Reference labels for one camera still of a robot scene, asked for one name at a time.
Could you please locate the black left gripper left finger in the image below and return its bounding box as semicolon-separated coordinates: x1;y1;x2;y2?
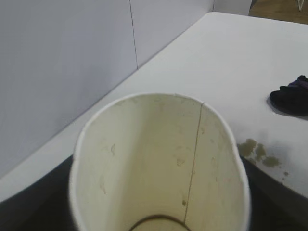
0;155;75;231

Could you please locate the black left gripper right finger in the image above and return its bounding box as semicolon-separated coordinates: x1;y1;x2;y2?
242;157;308;231

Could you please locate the black purple cloth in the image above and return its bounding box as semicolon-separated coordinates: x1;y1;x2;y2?
269;75;308;116

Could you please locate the white paper coffee cup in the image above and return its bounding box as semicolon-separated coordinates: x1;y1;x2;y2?
69;92;250;231

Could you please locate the brown coffee spill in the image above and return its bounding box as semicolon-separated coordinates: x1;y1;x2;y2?
238;138;289;181

